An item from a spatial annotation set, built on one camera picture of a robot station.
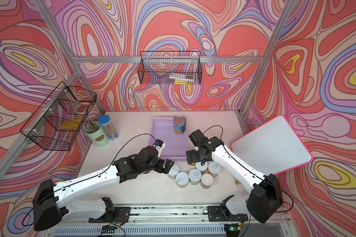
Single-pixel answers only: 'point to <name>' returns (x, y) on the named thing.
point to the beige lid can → (207, 180)
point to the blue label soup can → (179, 124)
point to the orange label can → (182, 179)
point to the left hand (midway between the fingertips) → (169, 161)
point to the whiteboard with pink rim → (275, 146)
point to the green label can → (195, 176)
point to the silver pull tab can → (201, 166)
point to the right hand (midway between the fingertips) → (198, 161)
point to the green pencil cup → (96, 134)
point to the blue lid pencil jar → (105, 121)
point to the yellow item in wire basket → (70, 124)
